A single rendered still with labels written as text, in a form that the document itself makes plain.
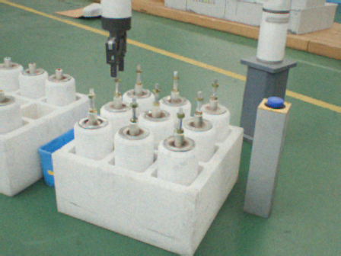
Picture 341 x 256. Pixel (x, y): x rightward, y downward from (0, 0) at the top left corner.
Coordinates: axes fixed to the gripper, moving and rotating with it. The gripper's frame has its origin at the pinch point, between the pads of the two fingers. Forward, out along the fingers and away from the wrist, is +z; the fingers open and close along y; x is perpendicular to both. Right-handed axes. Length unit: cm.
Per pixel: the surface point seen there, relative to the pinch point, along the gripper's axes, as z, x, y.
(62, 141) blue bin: 25.8, 18.9, 5.4
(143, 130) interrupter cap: 10.4, -9.4, -13.8
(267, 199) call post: 30, -42, -10
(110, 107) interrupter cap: 10.5, 1.9, -0.7
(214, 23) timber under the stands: 31, -26, 239
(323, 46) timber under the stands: 29, -100, 175
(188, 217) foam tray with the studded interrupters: 24.0, -22.1, -28.1
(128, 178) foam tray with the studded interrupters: 18.4, -7.5, -23.1
